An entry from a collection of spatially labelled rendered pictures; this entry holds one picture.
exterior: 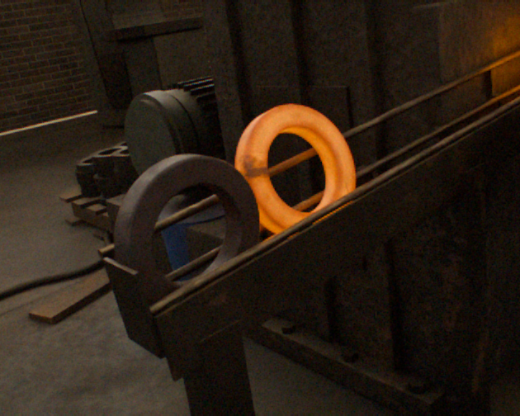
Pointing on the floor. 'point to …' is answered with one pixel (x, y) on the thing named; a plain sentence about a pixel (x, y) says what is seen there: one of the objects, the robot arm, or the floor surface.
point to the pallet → (100, 186)
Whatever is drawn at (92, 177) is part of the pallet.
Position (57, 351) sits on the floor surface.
